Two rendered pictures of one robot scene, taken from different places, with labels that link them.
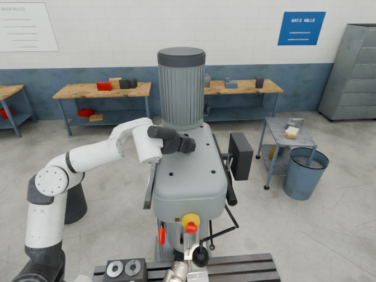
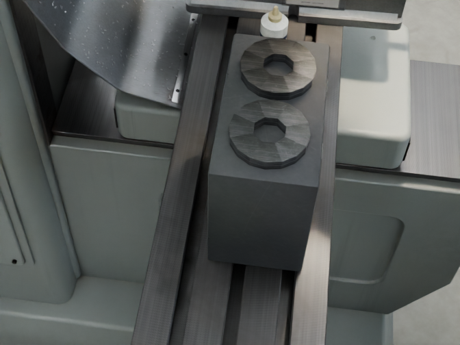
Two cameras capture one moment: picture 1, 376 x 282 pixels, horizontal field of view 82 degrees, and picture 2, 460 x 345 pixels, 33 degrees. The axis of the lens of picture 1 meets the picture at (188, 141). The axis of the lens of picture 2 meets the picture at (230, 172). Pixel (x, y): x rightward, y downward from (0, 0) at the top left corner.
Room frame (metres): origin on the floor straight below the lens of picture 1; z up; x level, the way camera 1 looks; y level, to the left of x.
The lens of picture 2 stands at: (0.60, 0.95, 1.75)
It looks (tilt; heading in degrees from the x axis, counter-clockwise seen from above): 54 degrees down; 279
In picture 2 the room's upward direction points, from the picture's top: 3 degrees clockwise
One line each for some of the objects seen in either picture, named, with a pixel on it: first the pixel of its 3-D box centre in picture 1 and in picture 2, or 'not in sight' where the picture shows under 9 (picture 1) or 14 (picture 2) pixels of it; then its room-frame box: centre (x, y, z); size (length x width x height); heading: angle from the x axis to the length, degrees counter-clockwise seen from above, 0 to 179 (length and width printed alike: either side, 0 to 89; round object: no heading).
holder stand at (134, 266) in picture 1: (126, 276); (268, 150); (0.65, 0.36, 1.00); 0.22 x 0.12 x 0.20; 94
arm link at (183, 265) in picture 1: (181, 262); not in sight; (0.61, 0.03, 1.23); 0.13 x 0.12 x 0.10; 74
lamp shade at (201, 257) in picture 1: (200, 254); not in sight; (0.51, -0.05, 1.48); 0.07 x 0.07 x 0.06
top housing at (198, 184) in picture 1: (186, 163); not in sight; (0.71, 0.01, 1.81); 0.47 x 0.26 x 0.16; 4
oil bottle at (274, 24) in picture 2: not in sight; (273, 34); (0.68, 0.11, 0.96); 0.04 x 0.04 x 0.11
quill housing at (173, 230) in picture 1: (186, 218); not in sight; (0.70, 0.01, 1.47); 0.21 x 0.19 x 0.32; 94
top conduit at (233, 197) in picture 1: (219, 163); not in sight; (0.74, -0.14, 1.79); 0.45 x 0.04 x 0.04; 4
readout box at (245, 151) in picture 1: (239, 155); not in sight; (1.02, -0.30, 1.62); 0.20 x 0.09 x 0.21; 4
